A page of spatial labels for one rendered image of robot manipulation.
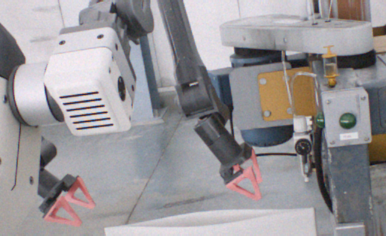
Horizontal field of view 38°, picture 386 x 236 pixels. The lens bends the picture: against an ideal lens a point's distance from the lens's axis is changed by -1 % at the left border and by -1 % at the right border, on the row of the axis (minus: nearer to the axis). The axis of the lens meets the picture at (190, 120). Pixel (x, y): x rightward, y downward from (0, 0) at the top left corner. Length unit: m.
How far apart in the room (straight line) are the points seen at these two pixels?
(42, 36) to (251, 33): 5.51
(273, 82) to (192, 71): 0.29
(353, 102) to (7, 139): 0.56
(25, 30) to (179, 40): 5.68
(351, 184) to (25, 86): 0.61
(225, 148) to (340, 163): 0.26
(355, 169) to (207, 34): 5.26
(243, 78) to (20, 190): 0.75
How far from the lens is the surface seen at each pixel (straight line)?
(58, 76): 0.75
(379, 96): 1.04
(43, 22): 6.72
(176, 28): 1.20
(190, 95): 1.18
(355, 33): 1.13
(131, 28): 0.91
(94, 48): 0.77
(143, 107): 6.08
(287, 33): 1.25
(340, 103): 0.98
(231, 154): 1.21
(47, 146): 1.40
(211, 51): 6.29
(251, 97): 1.42
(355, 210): 1.11
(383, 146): 1.39
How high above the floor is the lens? 1.59
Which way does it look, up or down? 16 degrees down
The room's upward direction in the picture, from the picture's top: 10 degrees counter-clockwise
